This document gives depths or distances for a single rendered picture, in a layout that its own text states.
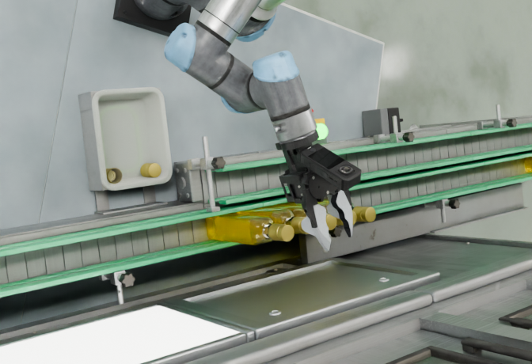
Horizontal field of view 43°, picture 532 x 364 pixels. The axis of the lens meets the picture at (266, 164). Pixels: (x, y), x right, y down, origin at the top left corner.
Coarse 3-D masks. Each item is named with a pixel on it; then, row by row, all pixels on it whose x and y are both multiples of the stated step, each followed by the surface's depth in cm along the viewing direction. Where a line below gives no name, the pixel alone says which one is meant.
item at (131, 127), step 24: (96, 96) 149; (120, 96) 156; (144, 96) 161; (96, 120) 149; (120, 120) 160; (144, 120) 163; (120, 144) 160; (144, 144) 163; (168, 144) 159; (120, 168) 160; (168, 168) 159
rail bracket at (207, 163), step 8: (208, 152) 152; (192, 160) 156; (200, 160) 152; (208, 160) 151; (216, 160) 147; (192, 168) 155; (200, 168) 157; (208, 168) 151; (216, 168) 147; (208, 176) 152; (208, 184) 152; (208, 192) 152; (208, 208) 152; (216, 208) 152
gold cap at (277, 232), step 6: (270, 228) 141; (276, 228) 139; (282, 228) 138; (288, 228) 139; (270, 234) 141; (276, 234) 139; (282, 234) 138; (288, 234) 139; (276, 240) 141; (282, 240) 139; (288, 240) 139
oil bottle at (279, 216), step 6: (246, 210) 157; (252, 210) 156; (258, 210) 154; (264, 210) 153; (270, 210) 152; (276, 210) 150; (282, 210) 150; (288, 210) 149; (270, 216) 148; (276, 216) 147; (282, 216) 147; (288, 216) 148; (294, 216) 149; (276, 222) 147; (282, 222) 147
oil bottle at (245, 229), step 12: (216, 216) 156; (228, 216) 154; (240, 216) 152; (252, 216) 149; (264, 216) 147; (216, 228) 156; (228, 228) 152; (240, 228) 148; (252, 228) 144; (228, 240) 152; (240, 240) 148; (252, 240) 145; (264, 240) 144
